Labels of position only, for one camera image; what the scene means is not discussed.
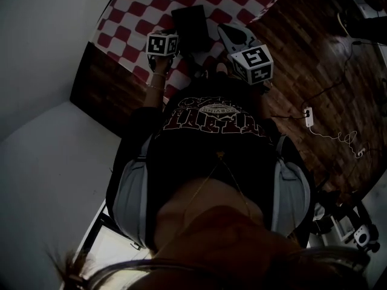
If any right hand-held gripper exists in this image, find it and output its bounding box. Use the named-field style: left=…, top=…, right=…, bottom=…
left=218, top=24, right=275, bottom=86

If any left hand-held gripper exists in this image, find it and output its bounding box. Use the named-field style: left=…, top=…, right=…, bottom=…
left=146, top=28, right=181, bottom=57

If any person's left forearm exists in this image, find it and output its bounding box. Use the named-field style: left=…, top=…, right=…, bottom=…
left=141, top=56, right=167, bottom=110

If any person's right forearm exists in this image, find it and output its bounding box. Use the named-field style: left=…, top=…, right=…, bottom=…
left=252, top=85, right=269, bottom=120

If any black telephone base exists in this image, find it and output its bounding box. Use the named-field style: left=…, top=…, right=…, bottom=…
left=171, top=5, right=210, bottom=53

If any red white checkered tablecloth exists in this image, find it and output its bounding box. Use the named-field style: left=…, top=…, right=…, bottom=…
left=96, top=0, right=285, bottom=93

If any white power strip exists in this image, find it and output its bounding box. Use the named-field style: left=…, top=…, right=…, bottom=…
left=303, top=106, right=314, bottom=129

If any black printed t-shirt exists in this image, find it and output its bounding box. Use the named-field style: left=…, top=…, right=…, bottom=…
left=148, top=74, right=281, bottom=250

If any grey vest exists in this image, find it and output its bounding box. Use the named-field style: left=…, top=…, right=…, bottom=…
left=105, top=106, right=315, bottom=250

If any person's face and neck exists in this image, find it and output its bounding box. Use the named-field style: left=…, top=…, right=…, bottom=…
left=151, top=176, right=372, bottom=290

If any black office chair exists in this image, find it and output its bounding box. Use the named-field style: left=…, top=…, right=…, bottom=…
left=311, top=173, right=360, bottom=235

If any white and black device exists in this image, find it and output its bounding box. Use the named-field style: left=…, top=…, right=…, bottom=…
left=353, top=225, right=372, bottom=247

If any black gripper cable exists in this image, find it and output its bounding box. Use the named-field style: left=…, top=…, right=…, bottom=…
left=258, top=79, right=275, bottom=95
left=147, top=54, right=176, bottom=72

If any black power cable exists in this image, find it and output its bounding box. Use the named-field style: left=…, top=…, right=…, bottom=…
left=270, top=112, right=306, bottom=121

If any gold pendant necklace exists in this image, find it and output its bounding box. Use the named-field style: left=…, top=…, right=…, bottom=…
left=178, top=151, right=253, bottom=223

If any white coiled cable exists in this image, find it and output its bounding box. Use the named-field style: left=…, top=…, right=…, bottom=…
left=308, top=126, right=371, bottom=160

